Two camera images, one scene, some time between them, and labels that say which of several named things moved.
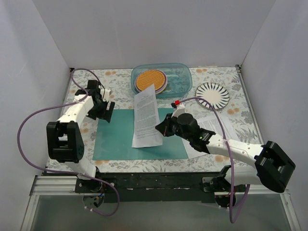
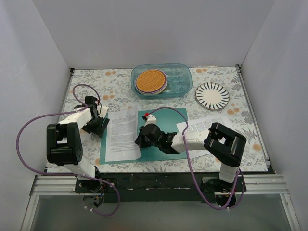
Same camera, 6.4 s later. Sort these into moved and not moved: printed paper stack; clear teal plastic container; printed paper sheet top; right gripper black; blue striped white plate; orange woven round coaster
Moved: printed paper sheet top; right gripper black
Not moved: printed paper stack; blue striped white plate; clear teal plastic container; orange woven round coaster
